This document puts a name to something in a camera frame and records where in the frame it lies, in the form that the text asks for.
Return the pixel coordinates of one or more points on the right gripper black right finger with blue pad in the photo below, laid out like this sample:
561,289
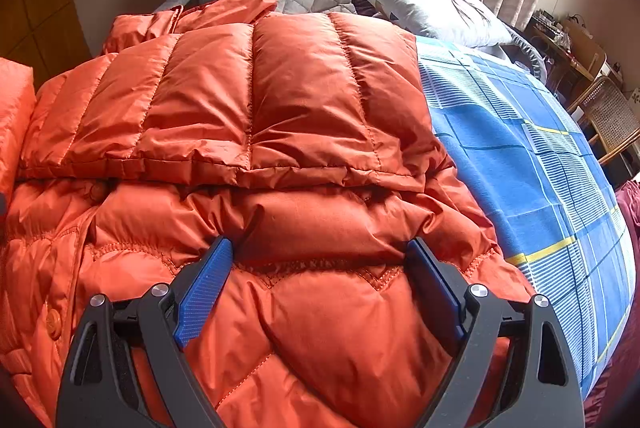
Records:
539,387

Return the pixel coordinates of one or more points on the orange quilted down jacket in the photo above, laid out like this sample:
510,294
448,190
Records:
303,138

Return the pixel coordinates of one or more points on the blue plaid bed sheet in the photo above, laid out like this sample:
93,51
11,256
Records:
531,169

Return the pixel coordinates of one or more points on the cluttered wooden side table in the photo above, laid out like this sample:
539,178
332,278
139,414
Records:
573,58

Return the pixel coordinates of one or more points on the white printed pillow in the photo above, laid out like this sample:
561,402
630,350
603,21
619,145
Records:
467,23

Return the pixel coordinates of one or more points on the wooden rattan chair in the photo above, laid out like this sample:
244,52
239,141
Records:
605,108

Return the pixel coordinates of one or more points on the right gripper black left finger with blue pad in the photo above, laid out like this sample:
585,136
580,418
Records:
100,386

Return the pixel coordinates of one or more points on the maroon cloth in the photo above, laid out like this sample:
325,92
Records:
621,372

